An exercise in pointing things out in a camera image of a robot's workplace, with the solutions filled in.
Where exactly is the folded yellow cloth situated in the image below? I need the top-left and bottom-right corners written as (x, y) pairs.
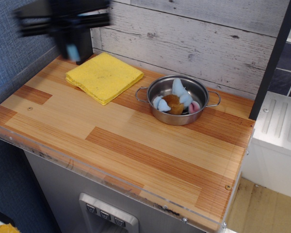
top-left (65, 52), bottom-right (144, 105)

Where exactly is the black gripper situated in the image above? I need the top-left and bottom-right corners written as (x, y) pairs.
top-left (13, 0), bottom-right (110, 62)

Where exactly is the dark right shelf post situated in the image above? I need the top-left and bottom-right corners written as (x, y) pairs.
top-left (249, 0), bottom-right (291, 120)

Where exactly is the yellow object at corner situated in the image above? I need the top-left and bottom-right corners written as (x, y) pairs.
top-left (0, 221), bottom-right (20, 233)

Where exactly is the light blue dish brush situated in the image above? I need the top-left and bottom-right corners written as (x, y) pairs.
top-left (66, 44), bottom-right (81, 62)

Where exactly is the white ribbed cabinet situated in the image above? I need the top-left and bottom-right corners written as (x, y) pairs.
top-left (242, 92), bottom-right (291, 197)

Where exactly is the clear acrylic table edge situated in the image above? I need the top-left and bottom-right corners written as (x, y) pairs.
top-left (0, 117), bottom-right (231, 232)

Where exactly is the small steel pot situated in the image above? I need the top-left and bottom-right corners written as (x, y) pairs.
top-left (135, 75), bottom-right (221, 126)

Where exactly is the grey cabinet with buttons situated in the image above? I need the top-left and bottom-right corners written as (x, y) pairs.
top-left (25, 150), bottom-right (223, 233)

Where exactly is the blue plush toy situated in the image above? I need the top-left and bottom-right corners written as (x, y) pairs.
top-left (152, 78), bottom-right (201, 115)

